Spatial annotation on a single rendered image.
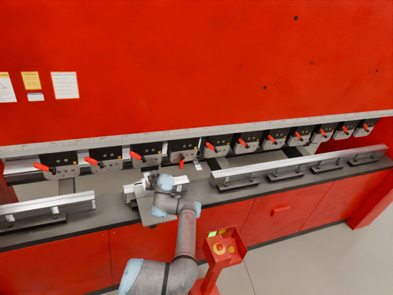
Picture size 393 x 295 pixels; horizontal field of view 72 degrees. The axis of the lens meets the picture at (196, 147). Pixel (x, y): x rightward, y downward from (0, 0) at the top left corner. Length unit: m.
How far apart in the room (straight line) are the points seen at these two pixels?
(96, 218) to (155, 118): 0.68
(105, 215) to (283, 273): 1.68
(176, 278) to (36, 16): 0.92
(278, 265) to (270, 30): 2.03
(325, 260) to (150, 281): 2.25
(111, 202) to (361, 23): 1.60
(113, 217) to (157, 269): 0.74
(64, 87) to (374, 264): 3.00
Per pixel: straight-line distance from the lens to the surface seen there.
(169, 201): 1.24
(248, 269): 2.60
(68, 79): 1.12
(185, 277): 0.96
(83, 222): 1.63
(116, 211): 1.65
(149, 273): 0.94
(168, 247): 2.01
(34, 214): 1.66
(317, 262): 2.92
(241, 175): 1.86
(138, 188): 1.58
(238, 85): 1.34
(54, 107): 1.19
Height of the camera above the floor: 2.21
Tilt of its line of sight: 40 degrees down
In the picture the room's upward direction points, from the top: 12 degrees clockwise
